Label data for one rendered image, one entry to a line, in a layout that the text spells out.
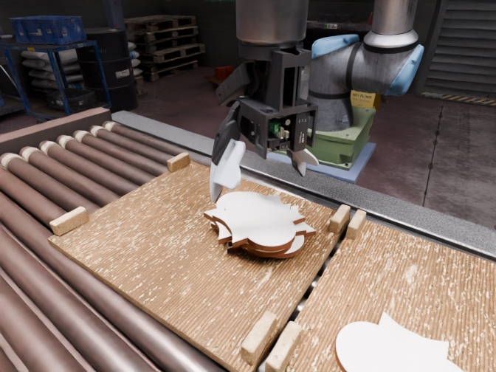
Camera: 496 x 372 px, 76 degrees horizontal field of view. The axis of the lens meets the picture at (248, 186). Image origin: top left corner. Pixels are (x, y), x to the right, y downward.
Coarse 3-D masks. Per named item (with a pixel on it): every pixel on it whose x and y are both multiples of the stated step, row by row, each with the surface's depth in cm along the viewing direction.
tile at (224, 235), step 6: (234, 192) 58; (240, 192) 58; (222, 198) 56; (216, 204) 55; (222, 204) 55; (210, 210) 53; (216, 210) 53; (222, 210) 53; (204, 216) 53; (210, 216) 52; (216, 222) 50; (222, 228) 49; (222, 234) 48; (228, 234) 48; (222, 240) 48; (228, 240) 48; (246, 246) 47
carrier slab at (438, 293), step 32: (352, 256) 50; (384, 256) 50; (416, 256) 50; (448, 256) 50; (320, 288) 45; (352, 288) 45; (384, 288) 45; (416, 288) 45; (448, 288) 45; (480, 288) 45; (320, 320) 41; (352, 320) 41; (416, 320) 41; (448, 320) 41; (480, 320) 41; (320, 352) 37; (448, 352) 37; (480, 352) 37
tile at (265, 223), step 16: (224, 208) 52; (240, 208) 52; (256, 208) 52; (272, 208) 52; (288, 208) 52; (224, 224) 49; (240, 224) 48; (256, 224) 48; (272, 224) 48; (288, 224) 48; (240, 240) 45; (256, 240) 45; (272, 240) 45; (288, 240) 45
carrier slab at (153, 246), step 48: (144, 192) 66; (192, 192) 66; (48, 240) 54; (96, 240) 53; (144, 240) 53; (192, 240) 53; (336, 240) 54; (144, 288) 45; (192, 288) 45; (240, 288) 45; (288, 288) 45; (192, 336) 39; (240, 336) 39
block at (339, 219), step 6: (342, 204) 58; (342, 210) 56; (348, 210) 57; (336, 216) 55; (342, 216) 55; (348, 216) 58; (330, 222) 54; (336, 222) 54; (342, 222) 55; (330, 228) 55; (336, 228) 54
